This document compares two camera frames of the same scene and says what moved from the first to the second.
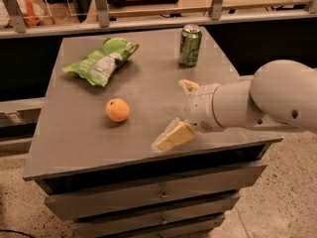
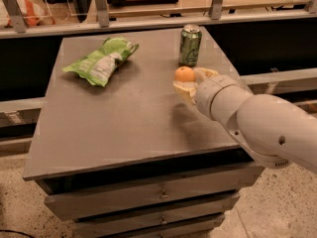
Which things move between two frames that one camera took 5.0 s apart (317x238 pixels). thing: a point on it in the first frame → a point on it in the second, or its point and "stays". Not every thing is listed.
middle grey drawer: [158, 216] stays
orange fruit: [117, 109] → [184, 74]
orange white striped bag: [34, 11] stays
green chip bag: [100, 66] stays
